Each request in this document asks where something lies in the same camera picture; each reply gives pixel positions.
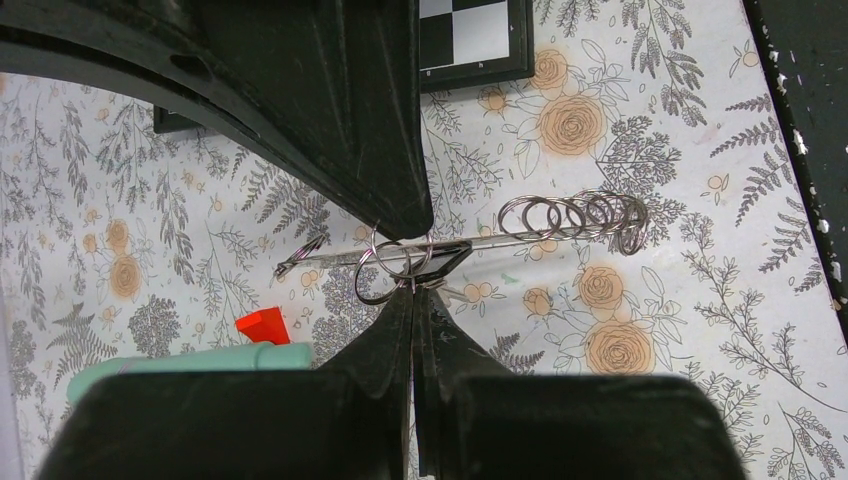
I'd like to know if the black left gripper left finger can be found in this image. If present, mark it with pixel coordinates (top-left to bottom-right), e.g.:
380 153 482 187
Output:
39 289 414 479

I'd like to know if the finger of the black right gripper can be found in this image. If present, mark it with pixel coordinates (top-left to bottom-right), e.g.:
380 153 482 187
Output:
1 1 434 240

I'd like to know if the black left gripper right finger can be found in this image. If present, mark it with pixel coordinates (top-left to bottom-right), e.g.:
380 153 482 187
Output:
413 290 744 479

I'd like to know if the silver carabiner keyring with chain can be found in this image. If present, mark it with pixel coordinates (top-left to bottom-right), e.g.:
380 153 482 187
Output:
273 189 650 305

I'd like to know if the black key tag with key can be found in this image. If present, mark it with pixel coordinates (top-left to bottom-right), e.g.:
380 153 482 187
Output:
396 241 472 287

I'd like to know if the teal rolling pin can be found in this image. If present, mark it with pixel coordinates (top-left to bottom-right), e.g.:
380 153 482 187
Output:
66 342 313 406

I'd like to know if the red rolling pin stand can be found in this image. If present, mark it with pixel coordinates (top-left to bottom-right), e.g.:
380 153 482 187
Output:
235 306 291 345

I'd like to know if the black white checkerboard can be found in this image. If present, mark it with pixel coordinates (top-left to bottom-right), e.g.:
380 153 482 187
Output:
153 0 534 134

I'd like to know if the floral patterned table mat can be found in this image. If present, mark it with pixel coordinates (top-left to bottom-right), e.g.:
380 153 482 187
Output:
1 1 847 479

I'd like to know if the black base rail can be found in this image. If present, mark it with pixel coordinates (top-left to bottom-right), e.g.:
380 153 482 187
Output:
743 1 847 328

